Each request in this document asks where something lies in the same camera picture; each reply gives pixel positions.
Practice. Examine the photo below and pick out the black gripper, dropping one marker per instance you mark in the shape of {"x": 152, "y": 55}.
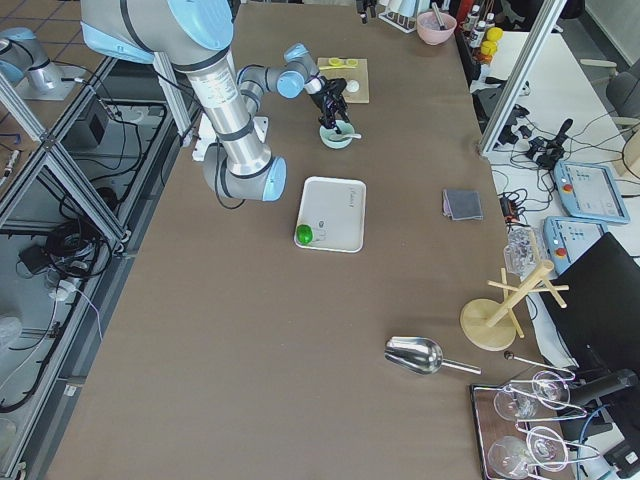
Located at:
{"x": 320, "y": 101}

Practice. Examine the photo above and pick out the wooden mug tree stand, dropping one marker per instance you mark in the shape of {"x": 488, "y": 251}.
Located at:
{"x": 494, "y": 326}

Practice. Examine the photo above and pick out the pink bowl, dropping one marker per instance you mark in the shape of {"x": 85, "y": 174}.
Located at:
{"x": 429, "y": 30}

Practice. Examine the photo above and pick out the aluminium frame post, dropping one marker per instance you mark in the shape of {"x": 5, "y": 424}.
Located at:
{"x": 547, "y": 17}

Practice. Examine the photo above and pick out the white rabbit tray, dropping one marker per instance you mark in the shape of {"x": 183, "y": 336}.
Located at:
{"x": 335, "y": 209}

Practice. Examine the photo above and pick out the mint green bowl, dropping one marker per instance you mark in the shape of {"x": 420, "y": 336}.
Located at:
{"x": 344, "y": 127}

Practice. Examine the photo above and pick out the lower teach pendant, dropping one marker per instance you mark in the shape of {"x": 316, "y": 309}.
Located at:
{"x": 568, "y": 238}

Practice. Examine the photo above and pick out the grey folded cloth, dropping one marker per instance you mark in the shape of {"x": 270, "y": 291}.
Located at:
{"x": 460, "y": 204}

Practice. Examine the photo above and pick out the teach pendant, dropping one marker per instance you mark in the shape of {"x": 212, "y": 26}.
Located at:
{"x": 568, "y": 238}
{"x": 589, "y": 191}

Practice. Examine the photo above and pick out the metal scoop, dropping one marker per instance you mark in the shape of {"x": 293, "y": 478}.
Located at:
{"x": 422, "y": 355}

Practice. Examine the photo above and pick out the wine glass rack tray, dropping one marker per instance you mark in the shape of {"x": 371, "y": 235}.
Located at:
{"x": 517, "y": 427}

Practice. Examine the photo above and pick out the white steamed bun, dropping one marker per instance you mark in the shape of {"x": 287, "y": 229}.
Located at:
{"x": 353, "y": 86}

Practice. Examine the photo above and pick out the green lime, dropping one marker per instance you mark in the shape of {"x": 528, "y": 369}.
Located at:
{"x": 304, "y": 234}

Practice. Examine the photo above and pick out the black monitor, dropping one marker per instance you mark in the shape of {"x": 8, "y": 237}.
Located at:
{"x": 600, "y": 324}

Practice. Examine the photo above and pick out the upper teach pendant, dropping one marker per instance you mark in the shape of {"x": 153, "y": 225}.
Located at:
{"x": 589, "y": 191}

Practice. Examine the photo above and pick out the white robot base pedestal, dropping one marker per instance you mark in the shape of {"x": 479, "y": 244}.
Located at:
{"x": 206, "y": 135}

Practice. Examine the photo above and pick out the clear plastic container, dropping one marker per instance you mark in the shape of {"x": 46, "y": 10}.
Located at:
{"x": 521, "y": 253}

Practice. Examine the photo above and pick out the white ceramic spoon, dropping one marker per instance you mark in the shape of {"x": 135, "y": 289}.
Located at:
{"x": 335, "y": 137}

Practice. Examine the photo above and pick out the wooden cutting board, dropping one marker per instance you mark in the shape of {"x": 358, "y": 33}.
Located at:
{"x": 360, "y": 73}

